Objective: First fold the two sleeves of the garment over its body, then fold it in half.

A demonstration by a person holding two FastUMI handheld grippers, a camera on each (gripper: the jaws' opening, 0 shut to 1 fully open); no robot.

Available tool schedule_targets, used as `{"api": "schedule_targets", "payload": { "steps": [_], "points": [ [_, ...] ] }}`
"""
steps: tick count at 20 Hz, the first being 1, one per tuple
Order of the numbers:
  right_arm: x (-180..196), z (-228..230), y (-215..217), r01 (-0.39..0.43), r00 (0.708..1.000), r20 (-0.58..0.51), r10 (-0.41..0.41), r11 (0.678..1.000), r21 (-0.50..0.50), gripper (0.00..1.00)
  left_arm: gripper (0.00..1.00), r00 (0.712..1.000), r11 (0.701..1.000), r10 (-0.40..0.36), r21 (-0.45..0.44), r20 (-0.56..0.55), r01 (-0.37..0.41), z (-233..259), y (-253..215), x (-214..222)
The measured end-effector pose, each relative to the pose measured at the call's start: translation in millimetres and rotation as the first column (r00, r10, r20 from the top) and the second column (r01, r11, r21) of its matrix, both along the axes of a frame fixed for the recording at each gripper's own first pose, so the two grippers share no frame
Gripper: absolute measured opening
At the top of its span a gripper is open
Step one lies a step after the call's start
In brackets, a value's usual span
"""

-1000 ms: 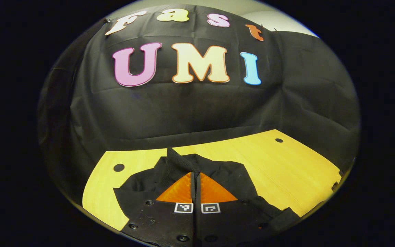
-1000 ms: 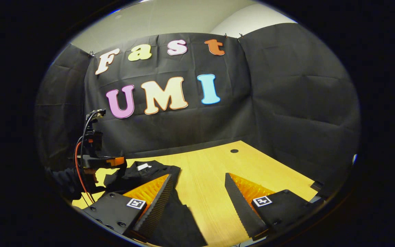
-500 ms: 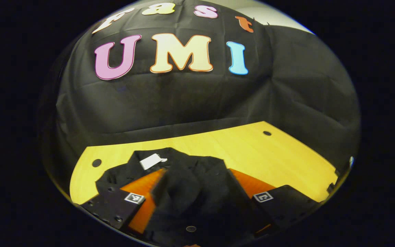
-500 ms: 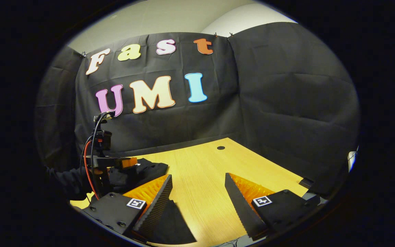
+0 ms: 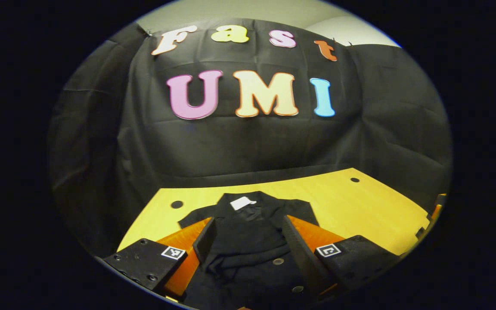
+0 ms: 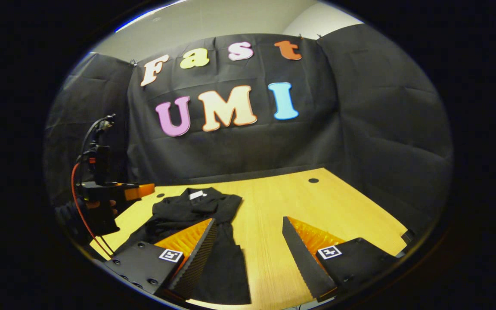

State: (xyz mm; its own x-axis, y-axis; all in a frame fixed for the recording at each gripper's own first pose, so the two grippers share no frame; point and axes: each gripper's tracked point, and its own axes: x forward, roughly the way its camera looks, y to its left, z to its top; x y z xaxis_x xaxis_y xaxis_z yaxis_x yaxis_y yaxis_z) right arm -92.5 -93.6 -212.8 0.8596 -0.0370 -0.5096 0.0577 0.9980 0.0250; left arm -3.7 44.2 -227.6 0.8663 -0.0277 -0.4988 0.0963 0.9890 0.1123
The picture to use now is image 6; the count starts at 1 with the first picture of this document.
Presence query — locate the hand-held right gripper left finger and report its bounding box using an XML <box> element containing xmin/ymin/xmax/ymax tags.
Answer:
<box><xmin>104</xmin><ymin>218</ymin><xmax>217</xmax><ymax>301</ymax></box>

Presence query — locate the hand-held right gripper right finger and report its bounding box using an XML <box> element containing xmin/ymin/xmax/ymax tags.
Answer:
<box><xmin>282</xmin><ymin>216</ymin><xmax>399</xmax><ymax>302</ymax></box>

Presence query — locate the black garment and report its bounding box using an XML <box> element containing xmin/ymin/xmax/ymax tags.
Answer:
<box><xmin>117</xmin><ymin>187</ymin><xmax>252</xmax><ymax>305</ymax></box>

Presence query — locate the black backdrop cloth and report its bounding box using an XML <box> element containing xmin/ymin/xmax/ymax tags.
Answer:
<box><xmin>43</xmin><ymin>24</ymin><xmax>453</xmax><ymax>235</ymax></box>

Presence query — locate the red cable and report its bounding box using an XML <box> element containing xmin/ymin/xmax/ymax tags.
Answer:
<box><xmin>70</xmin><ymin>162</ymin><xmax>114</xmax><ymax>257</ymax></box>

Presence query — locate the black cable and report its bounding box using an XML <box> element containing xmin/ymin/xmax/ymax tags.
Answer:
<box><xmin>79</xmin><ymin>114</ymin><xmax>116</xmax><ymax>162</ymax></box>

